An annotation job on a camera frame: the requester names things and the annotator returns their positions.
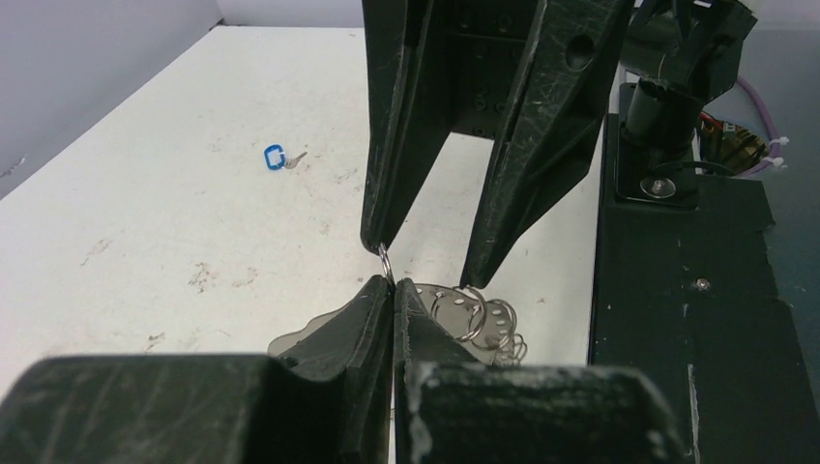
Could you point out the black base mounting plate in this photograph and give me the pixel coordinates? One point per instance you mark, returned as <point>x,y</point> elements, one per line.
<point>688,297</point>

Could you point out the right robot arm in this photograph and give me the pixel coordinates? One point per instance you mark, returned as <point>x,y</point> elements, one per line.
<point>678,56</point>

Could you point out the clear plastic keyring holder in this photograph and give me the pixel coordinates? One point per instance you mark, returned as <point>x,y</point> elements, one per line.
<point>486,328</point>

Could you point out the blue tagged key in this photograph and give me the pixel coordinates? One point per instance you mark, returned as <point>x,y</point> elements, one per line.
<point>276,158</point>

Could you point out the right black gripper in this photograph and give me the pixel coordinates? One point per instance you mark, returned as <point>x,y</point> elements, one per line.
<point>536,77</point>

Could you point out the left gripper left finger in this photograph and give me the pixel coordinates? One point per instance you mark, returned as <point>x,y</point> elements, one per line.
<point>324,400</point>

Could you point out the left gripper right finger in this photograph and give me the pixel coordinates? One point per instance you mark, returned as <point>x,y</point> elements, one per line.
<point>451,408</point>

